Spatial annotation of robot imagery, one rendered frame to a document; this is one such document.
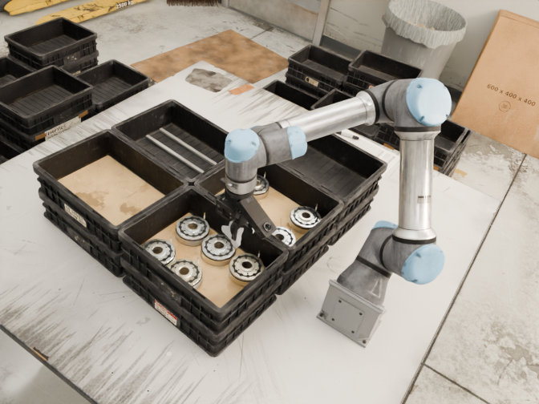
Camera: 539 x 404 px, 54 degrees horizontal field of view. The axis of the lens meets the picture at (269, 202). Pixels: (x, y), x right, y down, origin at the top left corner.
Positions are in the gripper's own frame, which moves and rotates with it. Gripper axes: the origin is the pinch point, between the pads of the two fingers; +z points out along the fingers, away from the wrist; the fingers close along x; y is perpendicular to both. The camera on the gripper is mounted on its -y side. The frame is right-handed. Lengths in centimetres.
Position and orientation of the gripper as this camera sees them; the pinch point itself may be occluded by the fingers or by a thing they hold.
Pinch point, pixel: (245, 239)
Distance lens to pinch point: 141.9
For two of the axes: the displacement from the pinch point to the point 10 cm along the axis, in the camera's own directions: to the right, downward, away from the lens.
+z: -0.6, 6.6, 7.5
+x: -6.3, 5.6, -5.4
